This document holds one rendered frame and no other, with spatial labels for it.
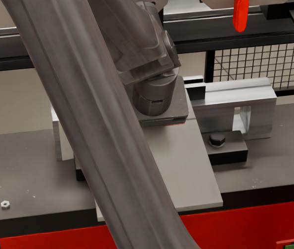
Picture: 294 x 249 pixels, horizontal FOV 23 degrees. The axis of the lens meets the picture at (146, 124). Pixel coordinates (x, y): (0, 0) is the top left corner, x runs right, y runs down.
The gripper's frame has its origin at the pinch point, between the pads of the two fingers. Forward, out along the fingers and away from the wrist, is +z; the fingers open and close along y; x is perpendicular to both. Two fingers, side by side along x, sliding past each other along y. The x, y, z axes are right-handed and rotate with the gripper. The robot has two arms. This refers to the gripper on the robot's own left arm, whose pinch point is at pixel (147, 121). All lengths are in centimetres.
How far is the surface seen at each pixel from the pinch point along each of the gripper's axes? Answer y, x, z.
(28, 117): 26, -64, 146
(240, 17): -14.4, -9.8, -13.2
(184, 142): -5.2, 4.3, -0.7
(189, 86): -8.6, -7.7, 5.5
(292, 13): -32.5, -24.5, 13.5
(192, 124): -7.3, 0.9, 1.0
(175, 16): -10.9, -29.1, 18.8
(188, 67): -39, -83, 156
